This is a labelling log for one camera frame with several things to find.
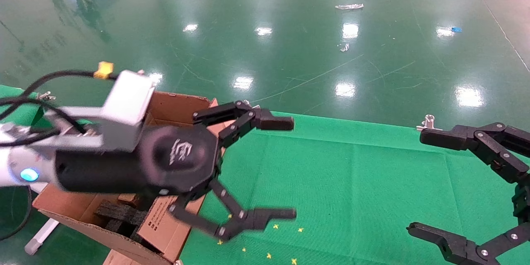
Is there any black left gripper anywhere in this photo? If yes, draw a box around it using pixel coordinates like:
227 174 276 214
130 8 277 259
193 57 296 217
54 100 297 241

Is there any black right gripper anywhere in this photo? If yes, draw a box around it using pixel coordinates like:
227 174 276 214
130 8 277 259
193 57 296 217
406 123 530 265

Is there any large open cardboard carton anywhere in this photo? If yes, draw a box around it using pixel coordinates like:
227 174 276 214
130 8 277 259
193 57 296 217
32 91 226 265

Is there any large green table cloth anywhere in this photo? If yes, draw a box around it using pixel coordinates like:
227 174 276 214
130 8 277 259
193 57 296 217
180 110 530 265

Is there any black foam insert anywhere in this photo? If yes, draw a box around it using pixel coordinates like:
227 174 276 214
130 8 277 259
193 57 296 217
94 200 166 253

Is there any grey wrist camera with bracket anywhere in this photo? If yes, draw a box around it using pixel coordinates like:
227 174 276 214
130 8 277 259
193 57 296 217
41 70 156 152

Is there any yellow cable tag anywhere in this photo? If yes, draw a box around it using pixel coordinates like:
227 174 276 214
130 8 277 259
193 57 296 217
94 61 114 79

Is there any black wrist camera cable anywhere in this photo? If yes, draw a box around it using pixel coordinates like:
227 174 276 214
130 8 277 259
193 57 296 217
0 70 120 147

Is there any white metal frame tube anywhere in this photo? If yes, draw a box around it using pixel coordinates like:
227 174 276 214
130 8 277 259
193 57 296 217
24 182 58 256

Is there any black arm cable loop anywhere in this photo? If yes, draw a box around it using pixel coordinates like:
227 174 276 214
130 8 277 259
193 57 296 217
0 186 33 241

